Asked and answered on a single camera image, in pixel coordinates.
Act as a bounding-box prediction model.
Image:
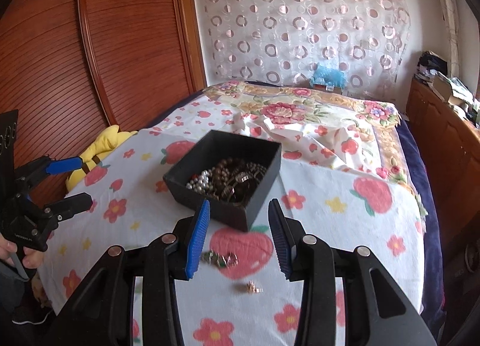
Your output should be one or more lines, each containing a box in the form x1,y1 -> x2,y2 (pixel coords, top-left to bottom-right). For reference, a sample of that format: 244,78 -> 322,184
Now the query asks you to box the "person's left hand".
0,238 -> 44,271

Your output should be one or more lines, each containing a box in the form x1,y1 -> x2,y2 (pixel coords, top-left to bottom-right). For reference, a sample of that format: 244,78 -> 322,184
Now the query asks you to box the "floral quilt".
204,81 -> 422,203

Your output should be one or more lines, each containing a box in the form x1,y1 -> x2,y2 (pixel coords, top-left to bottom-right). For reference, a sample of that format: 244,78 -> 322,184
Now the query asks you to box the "green enamel brooch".
201,250 -> 239,269

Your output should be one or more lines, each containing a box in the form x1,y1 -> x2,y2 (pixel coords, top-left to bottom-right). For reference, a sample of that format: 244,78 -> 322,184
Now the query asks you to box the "navy blue blanket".
396,120 -> 446,338

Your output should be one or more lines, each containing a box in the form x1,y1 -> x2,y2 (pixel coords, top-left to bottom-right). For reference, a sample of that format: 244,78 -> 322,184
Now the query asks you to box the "pink circle pattern curtain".
195,0 -> 411,102

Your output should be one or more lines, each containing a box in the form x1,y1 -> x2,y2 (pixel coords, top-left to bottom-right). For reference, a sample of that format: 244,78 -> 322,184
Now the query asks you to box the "strawberry print bed sheet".
40,97 -> 424,345

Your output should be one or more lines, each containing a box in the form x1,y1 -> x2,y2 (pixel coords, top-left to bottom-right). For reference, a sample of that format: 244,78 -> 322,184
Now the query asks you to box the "pile of clothes and papers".
414,51 -> 479,128

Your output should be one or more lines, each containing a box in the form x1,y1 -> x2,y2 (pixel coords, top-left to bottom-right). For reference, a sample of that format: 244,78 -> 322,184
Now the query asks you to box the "wooden sideboard cabinet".
406,79 -> 479,250

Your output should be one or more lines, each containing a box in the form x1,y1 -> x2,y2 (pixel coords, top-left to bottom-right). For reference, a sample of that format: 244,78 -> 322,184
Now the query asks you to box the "yellow plush toy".
66,125 -> 137,192

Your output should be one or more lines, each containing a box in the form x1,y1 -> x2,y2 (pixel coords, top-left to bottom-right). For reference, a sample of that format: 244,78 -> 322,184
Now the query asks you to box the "red wooden wardrobe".
0,0 -> 208,204

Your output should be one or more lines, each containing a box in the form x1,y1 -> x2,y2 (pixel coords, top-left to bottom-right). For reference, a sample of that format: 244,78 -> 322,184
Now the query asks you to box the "brown leather bracelet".
232,169 -> 264,193

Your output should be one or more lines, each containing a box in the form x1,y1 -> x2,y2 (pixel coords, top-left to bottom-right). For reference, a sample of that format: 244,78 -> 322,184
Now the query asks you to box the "beige window drape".
439,0 -> 461,77

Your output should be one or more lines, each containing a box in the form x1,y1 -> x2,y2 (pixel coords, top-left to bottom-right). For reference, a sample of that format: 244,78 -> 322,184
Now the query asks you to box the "black jewelry box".
161,130 -> 281,232

